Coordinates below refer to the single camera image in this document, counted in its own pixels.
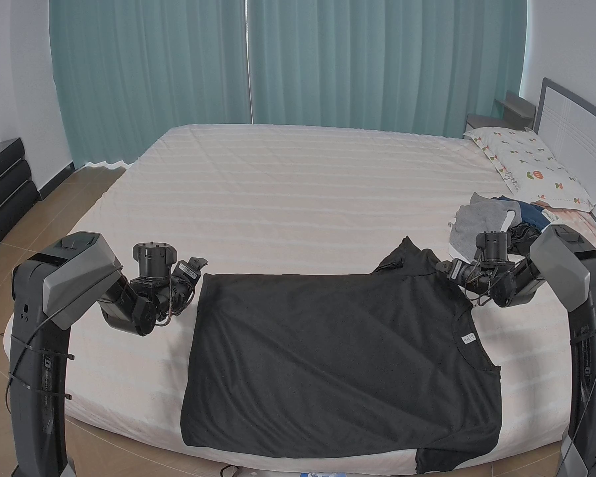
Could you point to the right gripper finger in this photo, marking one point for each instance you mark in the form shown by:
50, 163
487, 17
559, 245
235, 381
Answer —
444, 266

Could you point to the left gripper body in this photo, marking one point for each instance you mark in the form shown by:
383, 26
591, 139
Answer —
188, 279

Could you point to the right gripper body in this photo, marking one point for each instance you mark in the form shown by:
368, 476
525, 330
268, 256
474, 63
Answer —
462, 270

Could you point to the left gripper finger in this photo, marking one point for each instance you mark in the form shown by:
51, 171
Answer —
199, 262

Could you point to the black T-shirt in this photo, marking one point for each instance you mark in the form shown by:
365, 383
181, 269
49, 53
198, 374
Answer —
328, 355

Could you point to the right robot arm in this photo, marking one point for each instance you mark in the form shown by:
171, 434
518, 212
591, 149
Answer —
561, 276

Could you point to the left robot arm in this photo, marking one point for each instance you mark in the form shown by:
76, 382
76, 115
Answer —
74, 276

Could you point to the bed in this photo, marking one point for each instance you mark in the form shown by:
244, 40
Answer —
303, 192

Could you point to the grey and white garment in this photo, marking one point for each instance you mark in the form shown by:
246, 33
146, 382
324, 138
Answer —
477, 219

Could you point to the black garment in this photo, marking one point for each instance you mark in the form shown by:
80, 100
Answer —
521, 234

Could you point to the dark blue garment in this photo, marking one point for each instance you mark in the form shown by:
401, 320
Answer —
534, 214

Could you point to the white printed pillow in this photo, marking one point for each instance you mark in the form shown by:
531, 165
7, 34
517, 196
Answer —
526, 157

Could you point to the grey bedside table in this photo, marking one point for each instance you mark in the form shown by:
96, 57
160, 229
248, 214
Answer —
519, 105

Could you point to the blue-green curtain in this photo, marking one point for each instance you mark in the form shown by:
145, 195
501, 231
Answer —
149, 67
377, 52

